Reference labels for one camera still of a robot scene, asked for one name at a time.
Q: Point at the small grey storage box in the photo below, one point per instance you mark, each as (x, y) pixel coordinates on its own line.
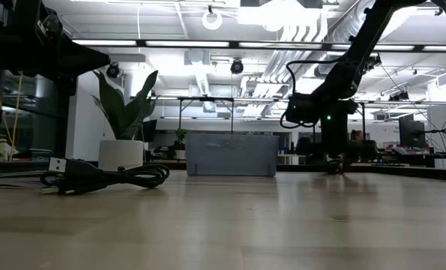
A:
(40, 154)

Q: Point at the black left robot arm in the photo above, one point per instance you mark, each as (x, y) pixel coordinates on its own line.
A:
(20, 37)

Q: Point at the white round plant pot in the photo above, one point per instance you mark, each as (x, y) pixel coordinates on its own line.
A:
(120, 154)

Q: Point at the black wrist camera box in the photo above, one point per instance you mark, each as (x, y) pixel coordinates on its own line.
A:
(301, 108)

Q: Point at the black office chair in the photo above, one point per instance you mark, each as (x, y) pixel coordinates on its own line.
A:
(304, 146)

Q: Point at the large green leafy plant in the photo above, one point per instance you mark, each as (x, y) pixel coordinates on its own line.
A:
(127, 112)

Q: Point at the person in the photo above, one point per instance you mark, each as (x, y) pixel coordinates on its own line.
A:
(356, 136)

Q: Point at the black folding table frame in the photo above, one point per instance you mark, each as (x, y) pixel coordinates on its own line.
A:
(180, 108)

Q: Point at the black computer monitor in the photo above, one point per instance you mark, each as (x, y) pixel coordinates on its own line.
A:
(412, 134)

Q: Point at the small green plant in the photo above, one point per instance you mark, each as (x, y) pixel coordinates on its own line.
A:
(180, 137)

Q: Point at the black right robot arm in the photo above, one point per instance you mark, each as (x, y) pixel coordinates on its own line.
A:
(357, 56)

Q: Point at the long ceiling light strip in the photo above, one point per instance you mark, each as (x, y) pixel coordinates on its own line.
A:
(187, 44)

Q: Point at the grey plastic bin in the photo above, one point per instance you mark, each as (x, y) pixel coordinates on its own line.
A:
(232, 155)

